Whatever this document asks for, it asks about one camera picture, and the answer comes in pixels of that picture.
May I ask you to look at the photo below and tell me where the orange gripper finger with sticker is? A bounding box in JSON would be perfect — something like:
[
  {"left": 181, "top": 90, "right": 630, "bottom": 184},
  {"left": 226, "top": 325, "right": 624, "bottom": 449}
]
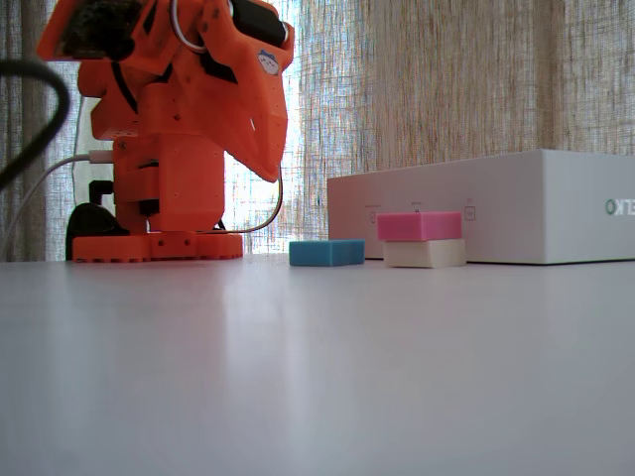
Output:
[{"left": 200, "top": 41, "right": 297, "bottom": 184}]

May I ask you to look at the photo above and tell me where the black table clamp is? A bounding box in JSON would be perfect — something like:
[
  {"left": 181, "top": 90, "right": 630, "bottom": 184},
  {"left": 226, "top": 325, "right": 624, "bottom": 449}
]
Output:
[{"left": 65, "top": 179, "right": 131, "bottom": 262}]

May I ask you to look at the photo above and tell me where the white cardboard box bin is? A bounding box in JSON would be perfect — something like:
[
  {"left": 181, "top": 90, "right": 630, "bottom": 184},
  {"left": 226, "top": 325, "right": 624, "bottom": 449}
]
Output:
[{"left": 326, "top": 147, "right": 635, "bottom": 265}]

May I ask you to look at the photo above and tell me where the cream white cuboid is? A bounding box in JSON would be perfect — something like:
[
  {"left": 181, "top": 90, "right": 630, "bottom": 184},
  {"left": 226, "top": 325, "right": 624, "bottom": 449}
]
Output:
[{"left": 382, "top": 238, "right": 467, "bottom": 270}]

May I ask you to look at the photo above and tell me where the tri-colour servo wire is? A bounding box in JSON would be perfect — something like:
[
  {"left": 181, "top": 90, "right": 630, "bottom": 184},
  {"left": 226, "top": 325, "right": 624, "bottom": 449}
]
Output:
[
  {"left": 212, "top": 166, "right": 286, "bottom": 235},
  {"left": 169, "top": 0, "right": 207, "bottom": 55}
]

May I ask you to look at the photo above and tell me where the pink cuboid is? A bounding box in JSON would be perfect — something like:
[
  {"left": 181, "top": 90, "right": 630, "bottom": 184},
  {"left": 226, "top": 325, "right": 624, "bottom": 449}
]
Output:
[{"left": 376, "top": 211, "right": 463, "bottom": 243}]

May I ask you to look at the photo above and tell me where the white usb cable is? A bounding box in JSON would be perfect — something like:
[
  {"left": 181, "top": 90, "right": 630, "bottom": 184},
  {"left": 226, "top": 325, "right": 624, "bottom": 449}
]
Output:
[{"left": 0, "top": 150, "right": 116, "bottom": 262}]

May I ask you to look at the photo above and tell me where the blue cuboid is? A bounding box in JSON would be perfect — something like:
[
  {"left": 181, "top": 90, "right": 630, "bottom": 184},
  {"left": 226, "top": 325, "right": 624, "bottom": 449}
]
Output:
[{"left": 289, "top": 239, "right": 367, "bottom": 268}]

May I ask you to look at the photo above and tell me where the black camera cable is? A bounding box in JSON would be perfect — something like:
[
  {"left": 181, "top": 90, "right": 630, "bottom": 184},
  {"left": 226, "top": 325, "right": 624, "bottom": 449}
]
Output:
[{"left": 109, "top": 59, "right": 139, "bottom": 114}]

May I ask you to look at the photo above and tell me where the wrist camera on orange mount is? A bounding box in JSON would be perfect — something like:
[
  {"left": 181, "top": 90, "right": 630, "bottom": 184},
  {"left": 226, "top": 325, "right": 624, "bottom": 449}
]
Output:
[{"left": 35, "top": 0, "right": 148, "bottom": 61}]

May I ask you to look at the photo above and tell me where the thick black cable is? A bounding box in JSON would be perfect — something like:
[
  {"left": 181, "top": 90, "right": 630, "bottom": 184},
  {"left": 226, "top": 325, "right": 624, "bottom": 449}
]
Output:
[{"left": 0, "top": 59, "right": 71, "bottom": 190}]

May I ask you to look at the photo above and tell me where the orange gripper body black servo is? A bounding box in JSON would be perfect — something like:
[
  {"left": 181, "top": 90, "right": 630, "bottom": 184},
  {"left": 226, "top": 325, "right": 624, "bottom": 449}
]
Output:
[{"left": 195, "top": 0, "right": 297, "bottom": 54}]

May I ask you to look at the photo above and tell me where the beige woven curtain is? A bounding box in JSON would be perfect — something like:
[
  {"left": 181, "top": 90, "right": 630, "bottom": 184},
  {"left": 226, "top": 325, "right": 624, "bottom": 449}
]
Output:
[
  {"left": 277, "top": 0, "right": 635, "bottom": 247},
  {"left": 0, "top": 0, "right": 83, "bottom": 263}
]

